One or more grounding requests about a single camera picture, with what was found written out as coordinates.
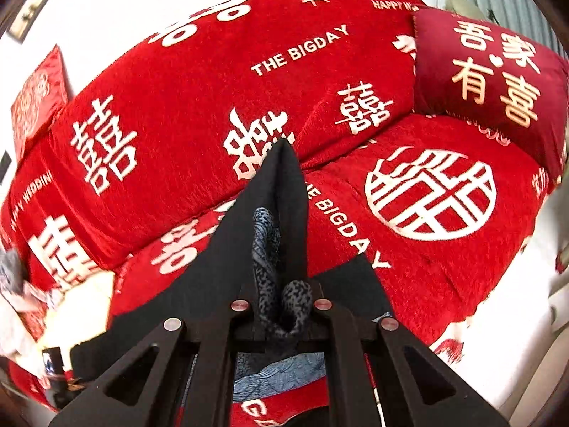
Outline black framed wall picture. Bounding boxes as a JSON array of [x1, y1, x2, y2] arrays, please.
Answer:
[[8, 0, 48, 44]]

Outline black pants with patterned waistband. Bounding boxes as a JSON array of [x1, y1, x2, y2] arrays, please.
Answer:
[[70, 141, 390, 410]]

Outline red sofa cover with characters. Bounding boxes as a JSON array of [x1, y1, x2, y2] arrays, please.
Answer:
[[1, 0, 554, 426]]

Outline red cushion with gold characters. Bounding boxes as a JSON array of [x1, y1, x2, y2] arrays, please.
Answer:
[[414, 8, 568, 187]]

